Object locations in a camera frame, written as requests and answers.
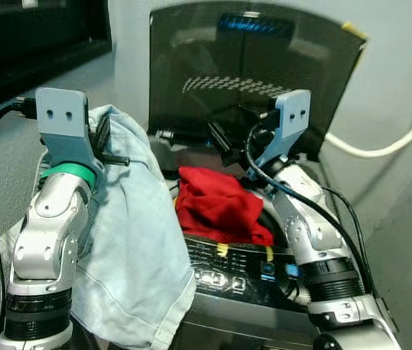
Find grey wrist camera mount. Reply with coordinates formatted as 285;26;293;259
253;90;312;176
36;87;104;177

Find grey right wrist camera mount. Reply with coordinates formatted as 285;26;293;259
253;90;312;176

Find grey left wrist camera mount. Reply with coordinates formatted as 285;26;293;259
36;87;104;177

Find white water hose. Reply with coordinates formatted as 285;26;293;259
324;98;412;160

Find light blue denim jeans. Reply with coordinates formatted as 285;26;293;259
0;104;197;350

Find dark tinted washer lid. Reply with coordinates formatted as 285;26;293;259
149;2;368;160

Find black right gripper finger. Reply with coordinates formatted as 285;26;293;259
206;120;233;166

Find red garment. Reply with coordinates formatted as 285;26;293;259
175;166;274;247

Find grey top-load washing machine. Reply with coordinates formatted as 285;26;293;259
151;128;385;350

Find yellow tape on lid corner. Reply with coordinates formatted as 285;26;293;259
341;22;368;43

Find black window frame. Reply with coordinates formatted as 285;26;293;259
0;0;113;116

